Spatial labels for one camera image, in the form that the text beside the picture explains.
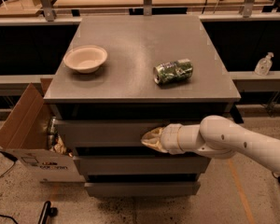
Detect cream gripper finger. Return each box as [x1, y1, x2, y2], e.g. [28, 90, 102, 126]
[141, 127, 163, 146]
[144, 143, 168, 153]

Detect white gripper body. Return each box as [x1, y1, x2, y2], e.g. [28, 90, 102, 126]
[160, 124, 182, 155]

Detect grey top drawer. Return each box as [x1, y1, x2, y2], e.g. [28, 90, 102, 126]
[56, 119, 169, 147]

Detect grey drawer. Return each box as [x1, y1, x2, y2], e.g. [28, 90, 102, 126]
[84, 182, 200, 197]
[56, 119, 169, 147]
[73, 156, 210, 175]

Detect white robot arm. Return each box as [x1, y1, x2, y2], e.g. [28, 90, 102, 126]
[141, 116, 280, 176]

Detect grey drawer cabinet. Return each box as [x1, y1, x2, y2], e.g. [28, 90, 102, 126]
[45, 15, 240, 184]

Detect grey middle drawer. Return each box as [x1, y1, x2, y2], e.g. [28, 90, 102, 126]
[73, 156, 210, 175]

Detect grey bottom drawer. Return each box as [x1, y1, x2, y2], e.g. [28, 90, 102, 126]
[84, 182, 200, 197]

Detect crushed green soda can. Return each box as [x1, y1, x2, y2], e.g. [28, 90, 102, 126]
[153, 59, 193, 85]

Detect metal can in box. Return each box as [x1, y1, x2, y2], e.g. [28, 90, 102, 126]
[47, 117, 58, 148]

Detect white paper bowl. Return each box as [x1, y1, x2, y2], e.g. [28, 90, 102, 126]
[63, 45, 107, 74]

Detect clear hand sanitizer bottle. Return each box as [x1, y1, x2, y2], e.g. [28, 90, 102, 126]
[255, 52, 273, 76]

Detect brown cardboard box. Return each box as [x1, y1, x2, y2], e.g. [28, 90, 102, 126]
[0, 83, 85, 182]

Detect black device bottom left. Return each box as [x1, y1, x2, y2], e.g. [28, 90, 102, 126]
[37, 201, 58, 224]

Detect black cable on floor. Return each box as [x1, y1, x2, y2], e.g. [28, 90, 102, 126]
[0, 147, 19, 187]

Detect metal railing post left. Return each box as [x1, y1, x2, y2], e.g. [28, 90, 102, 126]
[40, 0, 56, 21]

